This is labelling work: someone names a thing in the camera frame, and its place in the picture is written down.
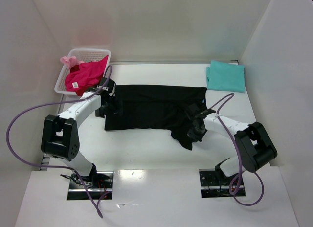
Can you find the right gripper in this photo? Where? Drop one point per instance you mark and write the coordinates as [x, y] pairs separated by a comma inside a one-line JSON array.
[[193, 128]]

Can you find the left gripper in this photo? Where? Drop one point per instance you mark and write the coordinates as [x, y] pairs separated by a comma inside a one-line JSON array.
[[107, 107]]

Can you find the black t shirt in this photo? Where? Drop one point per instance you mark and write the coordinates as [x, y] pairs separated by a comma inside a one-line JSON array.
[[156, 107]]

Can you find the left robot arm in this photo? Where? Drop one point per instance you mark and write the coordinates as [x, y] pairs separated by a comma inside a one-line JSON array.
[[60, 133]]

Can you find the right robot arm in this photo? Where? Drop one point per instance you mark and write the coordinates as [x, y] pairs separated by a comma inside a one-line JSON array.
[[255, 147]]

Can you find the magenta t shirt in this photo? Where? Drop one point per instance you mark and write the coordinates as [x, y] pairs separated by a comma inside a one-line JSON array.
[[85, 75]]

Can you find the white plastic basket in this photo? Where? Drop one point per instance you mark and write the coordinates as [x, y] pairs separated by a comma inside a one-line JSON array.
[[82, 54]]

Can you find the pink cloth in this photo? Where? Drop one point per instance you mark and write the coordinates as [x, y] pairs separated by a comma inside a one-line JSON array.
[[69, 61]]

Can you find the folded teal t shirt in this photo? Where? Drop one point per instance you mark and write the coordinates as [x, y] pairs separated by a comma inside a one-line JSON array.
[[222, 76]]

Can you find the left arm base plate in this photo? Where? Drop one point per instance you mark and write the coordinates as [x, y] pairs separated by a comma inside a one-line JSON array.
[[103, 186]]

